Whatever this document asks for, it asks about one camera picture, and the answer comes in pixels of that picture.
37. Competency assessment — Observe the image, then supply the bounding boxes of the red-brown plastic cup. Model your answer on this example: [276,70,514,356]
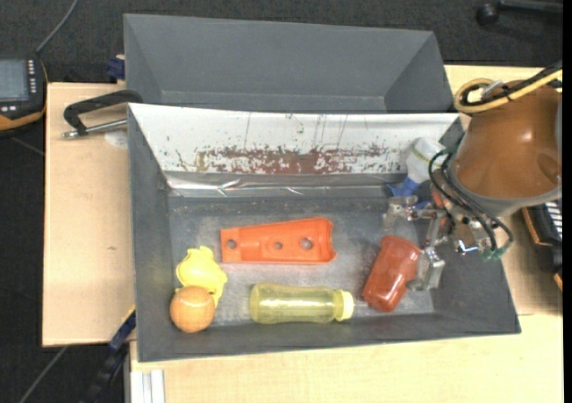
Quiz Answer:
[361,234,424,314]

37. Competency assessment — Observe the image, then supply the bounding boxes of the orange ball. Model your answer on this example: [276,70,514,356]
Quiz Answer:
[168,285,216,333]

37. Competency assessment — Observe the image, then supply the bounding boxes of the white spray bottle blue head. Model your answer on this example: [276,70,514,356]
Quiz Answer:
[387,136,449,199]

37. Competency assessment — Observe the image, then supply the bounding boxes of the grey metal bin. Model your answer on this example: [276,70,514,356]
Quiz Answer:
[122,13,522,363]

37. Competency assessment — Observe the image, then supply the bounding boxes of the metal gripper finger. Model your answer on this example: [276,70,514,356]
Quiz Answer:
[406,248,447,292]
[382,194,442,229]

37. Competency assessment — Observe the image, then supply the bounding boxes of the yellow toy duck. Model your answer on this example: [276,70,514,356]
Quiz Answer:
[175,245,229,305]

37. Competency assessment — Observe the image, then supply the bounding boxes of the orange flat block with holes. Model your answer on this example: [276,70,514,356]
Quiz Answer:
[219,216,338,266]

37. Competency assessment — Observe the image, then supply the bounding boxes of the yellow clear plastic bottle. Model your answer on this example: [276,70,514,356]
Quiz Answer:
[248,282,356,325]

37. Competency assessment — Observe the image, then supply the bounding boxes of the pale flat board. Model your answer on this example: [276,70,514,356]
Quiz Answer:
[42,81,138,348]

